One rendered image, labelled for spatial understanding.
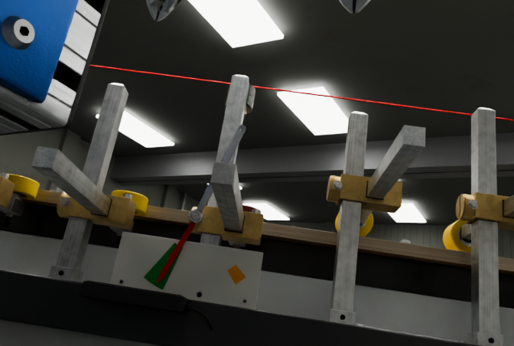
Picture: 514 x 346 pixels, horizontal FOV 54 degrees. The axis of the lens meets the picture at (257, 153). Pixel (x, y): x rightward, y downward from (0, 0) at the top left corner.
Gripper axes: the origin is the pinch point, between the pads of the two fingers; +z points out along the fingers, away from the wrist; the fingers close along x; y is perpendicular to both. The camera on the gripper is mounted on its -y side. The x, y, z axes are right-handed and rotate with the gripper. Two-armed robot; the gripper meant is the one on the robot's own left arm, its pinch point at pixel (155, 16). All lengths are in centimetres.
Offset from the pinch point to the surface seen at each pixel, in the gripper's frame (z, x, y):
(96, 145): 27.1, -2.5, -9.3
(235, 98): 13.5, 18.5, 5.4
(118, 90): 14.8, -1.6, -8.1
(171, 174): -229, 279, -715
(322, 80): -252, 287, -318
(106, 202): 39.0, 0.8, -4.0
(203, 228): 40.9, 17.0, 4.1
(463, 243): 32, 74, 17
